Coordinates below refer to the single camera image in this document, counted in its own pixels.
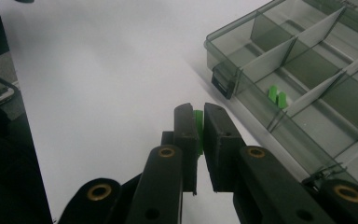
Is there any aluminium rail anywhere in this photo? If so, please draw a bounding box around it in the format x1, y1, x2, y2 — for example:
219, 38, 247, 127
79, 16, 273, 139
0, 67, 21, 107

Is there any clear grey compartment storage box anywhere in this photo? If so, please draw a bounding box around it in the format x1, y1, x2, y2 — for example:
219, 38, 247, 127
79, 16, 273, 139
203, 0, 358, 200

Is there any small green plastic block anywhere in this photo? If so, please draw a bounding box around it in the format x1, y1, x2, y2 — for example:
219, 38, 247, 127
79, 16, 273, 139
276, 91, 289, 110
193, 109, 205, 157
268, 85, 278, 105

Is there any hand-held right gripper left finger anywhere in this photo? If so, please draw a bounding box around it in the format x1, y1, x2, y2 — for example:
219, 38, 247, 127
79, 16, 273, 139
161, 102, 199, 196

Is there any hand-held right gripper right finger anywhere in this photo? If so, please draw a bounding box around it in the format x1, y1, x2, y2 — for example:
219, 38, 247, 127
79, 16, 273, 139
203, 102, 247, 193

